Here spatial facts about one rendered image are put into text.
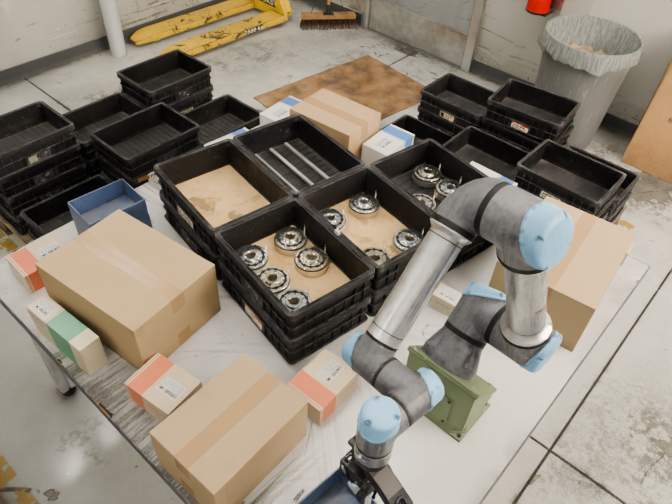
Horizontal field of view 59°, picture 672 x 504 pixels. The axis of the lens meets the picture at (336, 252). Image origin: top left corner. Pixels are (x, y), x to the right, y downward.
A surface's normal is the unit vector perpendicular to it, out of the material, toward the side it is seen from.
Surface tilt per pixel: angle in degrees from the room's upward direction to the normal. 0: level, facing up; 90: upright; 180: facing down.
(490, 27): 90
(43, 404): 0
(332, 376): 0
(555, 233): 78
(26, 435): 0
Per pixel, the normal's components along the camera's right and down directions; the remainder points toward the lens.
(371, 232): 0.05, -0.71
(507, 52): -0.67, 0.50
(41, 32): 0.75, 0.49
